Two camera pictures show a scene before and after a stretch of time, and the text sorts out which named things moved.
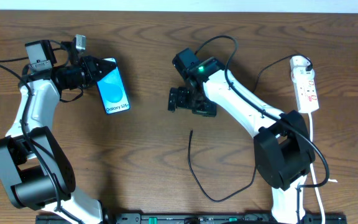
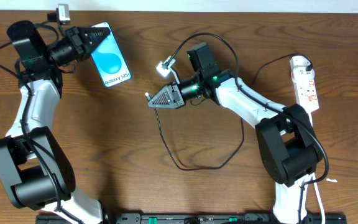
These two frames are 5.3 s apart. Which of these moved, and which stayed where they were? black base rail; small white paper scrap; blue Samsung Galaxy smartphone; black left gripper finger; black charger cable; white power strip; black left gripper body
Moved: blue Samsung Galaxy smartphone; black charger cable; black left gripper finger; black left gripper body
Stayed: black base rail; small white paper scrap; white power strip
